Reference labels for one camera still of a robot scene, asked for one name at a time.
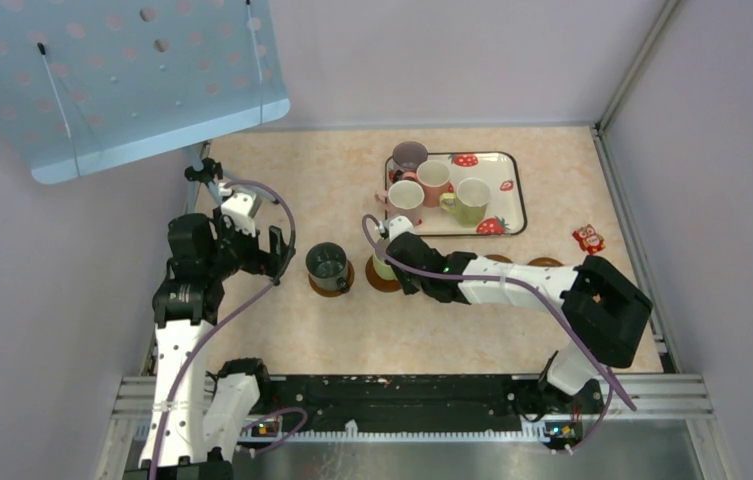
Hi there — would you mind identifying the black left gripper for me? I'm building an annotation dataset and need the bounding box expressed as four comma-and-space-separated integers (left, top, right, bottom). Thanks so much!
206, 206, 294, 280

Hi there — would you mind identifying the cream mug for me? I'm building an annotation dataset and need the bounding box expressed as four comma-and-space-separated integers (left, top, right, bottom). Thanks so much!
372, 249, 397, 282

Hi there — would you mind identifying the brown round coaster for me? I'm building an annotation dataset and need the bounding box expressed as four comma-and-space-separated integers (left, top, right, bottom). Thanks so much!
365, 258, 402, 293
308, 260, 355, 298
485, 254, 512, 264
528, 257, 563, 267

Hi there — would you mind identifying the dark green mug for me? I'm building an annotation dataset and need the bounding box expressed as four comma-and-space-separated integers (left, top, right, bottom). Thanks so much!
305, 242, 352, 296

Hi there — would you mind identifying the pink mug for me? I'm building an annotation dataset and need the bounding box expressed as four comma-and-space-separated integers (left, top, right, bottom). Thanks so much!
374, 180, 425, 226
400, 160, 451, 208

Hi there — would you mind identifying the yellow green mug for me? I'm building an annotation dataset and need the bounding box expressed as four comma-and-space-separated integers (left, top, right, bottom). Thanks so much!
439, 178, 492, 228

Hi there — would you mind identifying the purple grey mug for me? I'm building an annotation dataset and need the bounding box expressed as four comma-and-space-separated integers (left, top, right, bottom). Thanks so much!
389, 141, 429, 183

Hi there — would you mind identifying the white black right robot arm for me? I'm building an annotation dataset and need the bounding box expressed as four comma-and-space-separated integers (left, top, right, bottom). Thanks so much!
375, 233, 654, 412

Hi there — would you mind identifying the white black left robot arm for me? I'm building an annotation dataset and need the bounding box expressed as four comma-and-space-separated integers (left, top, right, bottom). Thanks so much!
123, 189, 295, 479

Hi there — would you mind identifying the grey tripod stand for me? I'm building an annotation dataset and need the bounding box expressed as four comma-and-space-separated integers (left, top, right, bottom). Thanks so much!
180, 142, 283, 287

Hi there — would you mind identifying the white tray with black rim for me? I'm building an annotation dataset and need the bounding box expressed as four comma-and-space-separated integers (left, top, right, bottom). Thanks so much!
417, 151, 527, 237

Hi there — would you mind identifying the light blue perforated board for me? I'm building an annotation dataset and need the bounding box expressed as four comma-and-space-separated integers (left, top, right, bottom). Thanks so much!
0, 1, 291, 184

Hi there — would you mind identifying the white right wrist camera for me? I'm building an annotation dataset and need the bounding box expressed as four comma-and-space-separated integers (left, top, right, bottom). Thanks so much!
377, 215, 415, 241

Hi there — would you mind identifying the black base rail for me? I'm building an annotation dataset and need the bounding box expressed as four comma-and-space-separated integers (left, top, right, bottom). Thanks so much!
251, 374, 603, 434

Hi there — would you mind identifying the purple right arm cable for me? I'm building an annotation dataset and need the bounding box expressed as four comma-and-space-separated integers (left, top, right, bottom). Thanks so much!
360, 213, 638, 453

